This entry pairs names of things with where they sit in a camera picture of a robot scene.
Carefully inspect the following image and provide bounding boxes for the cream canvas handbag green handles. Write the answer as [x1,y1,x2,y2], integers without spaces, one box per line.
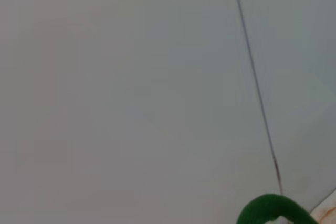
[236,194,336,224]

